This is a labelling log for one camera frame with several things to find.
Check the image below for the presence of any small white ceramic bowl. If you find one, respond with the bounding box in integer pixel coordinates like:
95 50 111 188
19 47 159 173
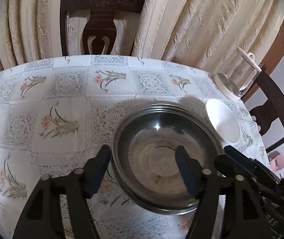
205 98 240 145

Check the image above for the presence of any large steel bowl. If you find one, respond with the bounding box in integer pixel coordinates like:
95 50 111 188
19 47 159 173
110 101 225 216

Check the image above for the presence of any dark wooden chair right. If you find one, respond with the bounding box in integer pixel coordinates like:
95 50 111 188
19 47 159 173
241 65 284 153

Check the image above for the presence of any dark wooden chair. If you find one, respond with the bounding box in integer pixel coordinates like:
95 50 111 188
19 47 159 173
241 65 284 153
60 0 145 56

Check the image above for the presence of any floral lace tablecloth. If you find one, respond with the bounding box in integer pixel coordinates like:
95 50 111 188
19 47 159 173
0 56 269 238

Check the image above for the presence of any glass electric kettle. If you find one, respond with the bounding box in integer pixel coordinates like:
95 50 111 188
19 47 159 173
213 46 262 101

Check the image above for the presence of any beige curtain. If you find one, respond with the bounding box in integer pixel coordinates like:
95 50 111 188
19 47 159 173
0 0 284 77

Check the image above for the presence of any dark wooden chair back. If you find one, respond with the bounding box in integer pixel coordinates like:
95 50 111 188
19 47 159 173
60 0 145 56

